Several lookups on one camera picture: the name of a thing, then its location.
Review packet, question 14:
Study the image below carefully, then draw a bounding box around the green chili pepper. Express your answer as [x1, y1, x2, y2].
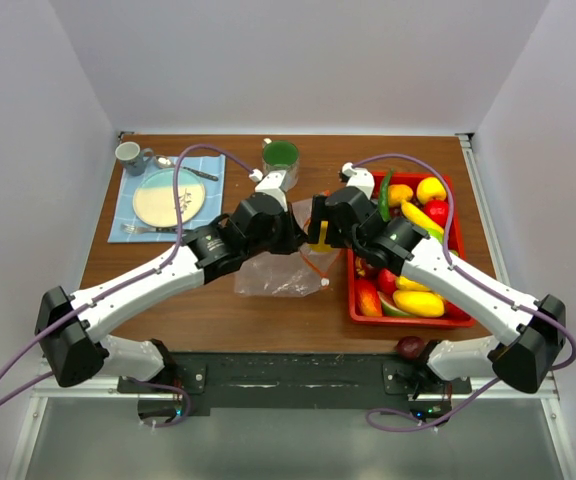
[377, 169, 394, 223]

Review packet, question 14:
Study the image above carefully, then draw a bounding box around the yellow bell pepper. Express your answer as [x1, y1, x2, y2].
[310, 221, 334, 254]

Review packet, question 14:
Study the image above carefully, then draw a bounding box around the clear orange-trimmed zip bag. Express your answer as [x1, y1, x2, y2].
[233, 189, 345, 299]

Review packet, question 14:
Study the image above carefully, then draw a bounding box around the yellow banana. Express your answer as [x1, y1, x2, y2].
[401, 201, 444, 237]

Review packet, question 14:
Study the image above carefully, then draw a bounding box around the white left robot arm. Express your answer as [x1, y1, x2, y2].
[35, 193, 304, 392]

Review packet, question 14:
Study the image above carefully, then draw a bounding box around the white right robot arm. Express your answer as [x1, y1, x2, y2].
[308, 187, 566, 394]

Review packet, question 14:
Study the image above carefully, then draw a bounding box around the yellow lemon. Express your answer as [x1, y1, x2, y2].
[387, 184, 414, 208]

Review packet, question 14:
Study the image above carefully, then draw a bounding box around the green-lined floral mug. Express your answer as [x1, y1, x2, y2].
[262, 138, 300, 191]

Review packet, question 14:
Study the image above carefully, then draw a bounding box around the pink red peach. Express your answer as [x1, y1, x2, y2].
[377, 269, 397, 297]

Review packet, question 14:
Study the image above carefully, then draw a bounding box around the yellow orange fruit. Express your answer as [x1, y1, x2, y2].
[416, 176, 447, 205]

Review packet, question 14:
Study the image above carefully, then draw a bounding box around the red apple in tray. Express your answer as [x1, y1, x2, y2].
[423, 199, 450, 229]

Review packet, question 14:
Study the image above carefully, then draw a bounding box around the red plastic tray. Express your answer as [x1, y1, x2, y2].
[344, 170, 478, 329]

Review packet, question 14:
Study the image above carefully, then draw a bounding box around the yellow mango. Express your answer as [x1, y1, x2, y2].
[395, 276, 431, 292]
[393, 290, 445, 318]

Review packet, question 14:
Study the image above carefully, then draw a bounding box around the orange red mango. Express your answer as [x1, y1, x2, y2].
[355, 278, 383, 317]

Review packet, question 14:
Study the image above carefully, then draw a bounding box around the watermelon slice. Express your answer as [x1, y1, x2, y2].
[377, 291, 411, 318]

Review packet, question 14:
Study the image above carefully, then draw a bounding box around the blue cream plate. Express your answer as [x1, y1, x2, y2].
[132, 169, 206, 227]

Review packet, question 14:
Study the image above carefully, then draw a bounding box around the small grey-blue mug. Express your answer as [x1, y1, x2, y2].
[114, 141, 155, 176]

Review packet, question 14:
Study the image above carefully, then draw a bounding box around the dark purple fruit on base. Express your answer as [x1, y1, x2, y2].
[395, 336, 426, 360]

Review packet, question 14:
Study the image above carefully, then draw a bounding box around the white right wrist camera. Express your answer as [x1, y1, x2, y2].
[340, 162, 375, 199]

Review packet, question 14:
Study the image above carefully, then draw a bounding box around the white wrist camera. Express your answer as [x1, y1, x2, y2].
[340, 162, 375, 199]
[248, 169, 288, 211]

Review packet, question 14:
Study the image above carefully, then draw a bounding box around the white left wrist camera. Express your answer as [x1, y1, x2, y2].
[248, 169, 288, 211]

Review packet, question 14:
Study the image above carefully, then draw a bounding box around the spoon with dark handle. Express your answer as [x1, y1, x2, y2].
[154, 155, 219, 182]

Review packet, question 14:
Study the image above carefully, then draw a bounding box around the fork with dark handle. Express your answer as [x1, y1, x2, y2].
[120, 223, 177, 235]

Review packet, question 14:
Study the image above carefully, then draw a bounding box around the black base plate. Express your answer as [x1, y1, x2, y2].
[117, 351, 472, 420]

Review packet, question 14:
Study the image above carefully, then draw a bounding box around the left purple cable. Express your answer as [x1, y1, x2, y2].
[0, 144, 264, 424]

